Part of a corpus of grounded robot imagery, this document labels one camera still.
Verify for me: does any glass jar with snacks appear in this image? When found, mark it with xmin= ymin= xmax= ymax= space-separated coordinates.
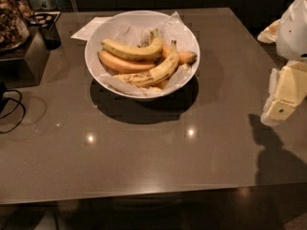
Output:
xmin=0 ymin=0 xmax=30 ymax=52

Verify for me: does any spotted yellow banana front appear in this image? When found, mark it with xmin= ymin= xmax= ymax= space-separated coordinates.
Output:
xmin=114 ymin=40 xmax=179 ymax=87

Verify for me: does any yellow banana top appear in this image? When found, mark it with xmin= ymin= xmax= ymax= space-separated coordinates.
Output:
xmin=101 ymin=29 xmax=163 ymax=61

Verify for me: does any white paper sheet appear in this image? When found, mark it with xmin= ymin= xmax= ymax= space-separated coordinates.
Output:
xmin=71 ymin=17 xmax=108 ymax=41

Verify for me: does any dark square box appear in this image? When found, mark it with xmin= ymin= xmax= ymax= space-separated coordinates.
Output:
xmin=0 ymin=27 xmax=50 ymax=88

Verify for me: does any black cable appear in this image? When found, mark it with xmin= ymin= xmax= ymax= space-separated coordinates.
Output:
xmin=0 ymin=81 xmax=27 ymax=135

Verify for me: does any white paper bowl liner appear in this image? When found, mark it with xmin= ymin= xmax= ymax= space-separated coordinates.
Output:
xmin=99 ymin=14 xmax=198 ymax=98

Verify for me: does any orange banana right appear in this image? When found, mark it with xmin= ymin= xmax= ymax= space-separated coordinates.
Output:
xmin=162 ymin=43 xmax=197 ymax=64

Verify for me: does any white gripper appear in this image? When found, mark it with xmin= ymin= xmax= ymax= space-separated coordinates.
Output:
xmin=257 ymin=0 xmax=307 ymax=127

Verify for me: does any white ceramic bowl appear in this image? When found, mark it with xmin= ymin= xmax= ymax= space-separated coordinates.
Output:
xmin=84 ymin=11 xmax=201 ymax=101

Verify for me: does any black patterned holder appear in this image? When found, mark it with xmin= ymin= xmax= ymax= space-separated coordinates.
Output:
xmin=28 ymin=12 xmax=61 ymax=50

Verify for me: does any orange-yellow banana middle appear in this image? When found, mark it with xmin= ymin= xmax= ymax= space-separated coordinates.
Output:
xmin=98 ymin=50 xmax=155 ymax=74

